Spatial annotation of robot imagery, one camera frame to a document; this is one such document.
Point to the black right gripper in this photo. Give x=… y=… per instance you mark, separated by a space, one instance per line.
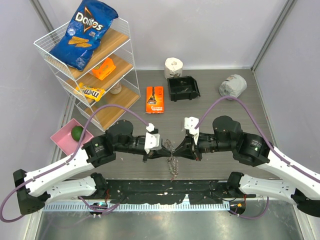
x=187 y=148

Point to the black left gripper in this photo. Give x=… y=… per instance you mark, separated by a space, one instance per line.
x=156 y=153

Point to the keys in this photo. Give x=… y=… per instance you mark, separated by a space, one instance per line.
x=182 y=86

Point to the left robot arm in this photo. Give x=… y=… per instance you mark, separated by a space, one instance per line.
x=44 y=185

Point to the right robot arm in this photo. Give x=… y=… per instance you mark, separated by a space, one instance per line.
x=296 y=185

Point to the orange razor box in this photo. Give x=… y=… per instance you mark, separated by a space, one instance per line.
x=155 y=101

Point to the black plastic storage bin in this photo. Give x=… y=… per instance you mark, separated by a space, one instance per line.
x=194 y=93

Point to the grey wrapped paper bundle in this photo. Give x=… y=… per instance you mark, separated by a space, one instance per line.
x=233 y=86

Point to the white toilet paper roll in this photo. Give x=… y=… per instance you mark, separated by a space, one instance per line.
x=173 y=68

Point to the green lime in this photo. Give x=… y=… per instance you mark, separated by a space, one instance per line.
x=76 y=132

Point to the yellow M&M candy bag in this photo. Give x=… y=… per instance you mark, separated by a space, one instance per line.
x=90 y=92

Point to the pink plastic tray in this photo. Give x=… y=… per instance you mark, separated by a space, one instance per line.
x=63 y=137

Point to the orange snack box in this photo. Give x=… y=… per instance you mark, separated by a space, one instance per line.
x=103 y=69

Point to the blue Doritos chip bag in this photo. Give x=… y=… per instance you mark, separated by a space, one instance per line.
x=83 y=35

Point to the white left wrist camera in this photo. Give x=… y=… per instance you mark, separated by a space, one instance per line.
x=152 y=139

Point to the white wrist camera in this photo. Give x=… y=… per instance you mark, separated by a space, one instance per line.
x=190 y=123
x=152 y=139

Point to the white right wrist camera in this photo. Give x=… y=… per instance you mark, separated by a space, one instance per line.
x=190 y=123

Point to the white wire wooden shelf rack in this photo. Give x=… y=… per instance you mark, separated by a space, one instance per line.
x=109 y=78

